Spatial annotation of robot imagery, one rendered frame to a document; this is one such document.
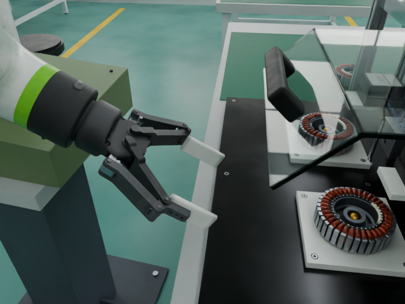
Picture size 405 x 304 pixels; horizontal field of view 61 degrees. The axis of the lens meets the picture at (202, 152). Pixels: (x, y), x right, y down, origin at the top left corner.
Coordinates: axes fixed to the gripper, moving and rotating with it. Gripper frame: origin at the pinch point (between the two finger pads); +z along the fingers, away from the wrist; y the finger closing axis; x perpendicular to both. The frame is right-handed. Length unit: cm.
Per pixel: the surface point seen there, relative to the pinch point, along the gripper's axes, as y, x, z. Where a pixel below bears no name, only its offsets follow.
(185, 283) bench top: 10.8, -9.2, 2.6
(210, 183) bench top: -11.2, -8.9, 3.8
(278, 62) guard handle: 5.4, 22.8, -5.0
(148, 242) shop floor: -53, -89, 15
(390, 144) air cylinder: -21.7, 12.9, 31.7
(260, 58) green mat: -78, -5, 13
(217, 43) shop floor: -313, -90, 23
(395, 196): 2.9, 15.5, 19.6
